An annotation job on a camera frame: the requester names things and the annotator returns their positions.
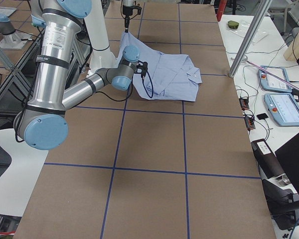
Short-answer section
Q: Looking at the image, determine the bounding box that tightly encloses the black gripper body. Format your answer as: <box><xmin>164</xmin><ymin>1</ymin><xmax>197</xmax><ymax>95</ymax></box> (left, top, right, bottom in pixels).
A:
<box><xmin>122</xmin><ymin>5</ymin><xmax>134</xmax><ymax>18</ymax></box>

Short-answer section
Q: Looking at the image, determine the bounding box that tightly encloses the light blue striped shirt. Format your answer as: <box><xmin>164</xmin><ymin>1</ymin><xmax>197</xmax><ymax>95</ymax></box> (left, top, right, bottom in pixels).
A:
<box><xmin>119</xmin><ymin>32</ymin><xmax>202</xmax><ymax>102</ymax></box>

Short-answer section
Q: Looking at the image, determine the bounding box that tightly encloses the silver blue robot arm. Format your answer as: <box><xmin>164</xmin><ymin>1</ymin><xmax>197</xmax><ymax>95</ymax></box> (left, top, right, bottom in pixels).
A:
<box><xmin>122</xmin><ymin>0</ymin><xmax>137</xmax><ymax>33</ymax></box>
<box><xmin>14</xmin><ymin>0</ymin><xmax>140</xmax><ymax>150</ymax></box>

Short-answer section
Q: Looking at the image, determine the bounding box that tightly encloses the red cylinder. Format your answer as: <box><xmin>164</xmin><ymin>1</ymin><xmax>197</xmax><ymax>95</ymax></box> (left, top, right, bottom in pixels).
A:
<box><xmin>216</xmin><ymin>0</ymin><xmax>227</xmax><ymax>22</ymax></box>

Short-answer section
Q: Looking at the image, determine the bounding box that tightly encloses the green pouch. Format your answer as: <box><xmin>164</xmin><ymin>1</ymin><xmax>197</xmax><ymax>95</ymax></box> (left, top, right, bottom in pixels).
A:
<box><xmin>227</xmin><ymin>20</ymin><xmax>240</xmax><ymax>30</ymax></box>

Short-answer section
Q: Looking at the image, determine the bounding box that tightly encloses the brown paper table cover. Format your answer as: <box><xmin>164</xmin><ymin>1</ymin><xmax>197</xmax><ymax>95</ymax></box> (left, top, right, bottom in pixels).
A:
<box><xmin>15</xmin><ymin>3</ymin><xmax>275</xmax><ymax>239</ymax></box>

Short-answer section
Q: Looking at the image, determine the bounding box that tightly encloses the upper blue teach pendant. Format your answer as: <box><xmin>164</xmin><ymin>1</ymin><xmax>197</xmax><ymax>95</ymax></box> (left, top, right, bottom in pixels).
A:
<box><xmin>258</xmin><ymin>65</ymin><xmax>292</xmax><ymax>93</ymax></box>

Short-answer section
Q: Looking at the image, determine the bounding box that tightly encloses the blue teach pendant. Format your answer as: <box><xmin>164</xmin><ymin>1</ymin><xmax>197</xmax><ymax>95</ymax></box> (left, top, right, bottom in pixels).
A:
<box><xmin>264</xmin><ymin>93</ymin><xmax>299</xmax><ymax>127</ymax></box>
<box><xmin>258</xmin><ymin>65</ymin><xmax>292</xmax><ymax>93</ymax></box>

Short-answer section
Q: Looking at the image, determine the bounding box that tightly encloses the lower blue teach pendant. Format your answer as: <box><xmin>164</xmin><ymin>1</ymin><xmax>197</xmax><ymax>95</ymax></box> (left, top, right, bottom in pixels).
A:
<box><xmin>264</xmin><ymin>93</ymin><xmax>299</xmax><ymax>127</ymax></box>

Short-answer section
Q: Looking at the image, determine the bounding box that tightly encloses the brown cardboard roll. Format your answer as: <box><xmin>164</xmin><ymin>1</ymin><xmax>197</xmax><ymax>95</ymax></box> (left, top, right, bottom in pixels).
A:
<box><xmin>251</xmin><ymin>139</ymin><xmax>285</xmax><ymax>178</ymax></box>

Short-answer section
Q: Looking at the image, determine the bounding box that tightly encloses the white chair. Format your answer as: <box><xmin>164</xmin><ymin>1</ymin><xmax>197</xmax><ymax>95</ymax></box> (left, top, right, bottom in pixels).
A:
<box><xmin>0</xmin><ymin>128</ymin><xmax>48</xmax><ymax>217</ymax></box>

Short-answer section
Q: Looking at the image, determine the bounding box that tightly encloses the black monitor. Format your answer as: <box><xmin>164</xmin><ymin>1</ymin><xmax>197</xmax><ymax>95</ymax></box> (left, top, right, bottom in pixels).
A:
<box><xmin>275</xmin><ymin>133</ymin><xmax>299</xmax><ymax>193</ymax></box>

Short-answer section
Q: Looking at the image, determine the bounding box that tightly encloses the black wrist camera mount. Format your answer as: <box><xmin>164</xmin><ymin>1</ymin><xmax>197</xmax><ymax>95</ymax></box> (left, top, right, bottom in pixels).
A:
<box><xmin>136</xmin><ymin>61</ymin><xmax>148</xmax><ymax>77</ymax></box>
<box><xmin>134</xmin><ymin>5</ymin><xmax>142</xmax><ymax>15</ymax></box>

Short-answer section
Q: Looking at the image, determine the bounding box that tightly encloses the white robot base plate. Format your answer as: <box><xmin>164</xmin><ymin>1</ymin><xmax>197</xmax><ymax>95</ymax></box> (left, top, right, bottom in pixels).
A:
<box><xmin>87</xmin><ymin>48</ymin><xmax>118</xmax><ymax>77</ymax></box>

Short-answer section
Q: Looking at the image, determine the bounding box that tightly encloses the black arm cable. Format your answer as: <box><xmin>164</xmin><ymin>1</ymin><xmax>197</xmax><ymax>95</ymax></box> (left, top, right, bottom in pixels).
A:
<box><xmin>97</xmin><ymin>60</ymin><xmax>154</xmax><ymax>102</ymax></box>

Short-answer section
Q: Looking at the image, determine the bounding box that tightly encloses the grey aluminium post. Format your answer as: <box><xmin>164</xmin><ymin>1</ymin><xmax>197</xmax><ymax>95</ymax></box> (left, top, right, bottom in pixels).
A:
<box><xmin>229</xmin><ymin>0</ymin><xmax>272</xmax><ymax>78</ymax></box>

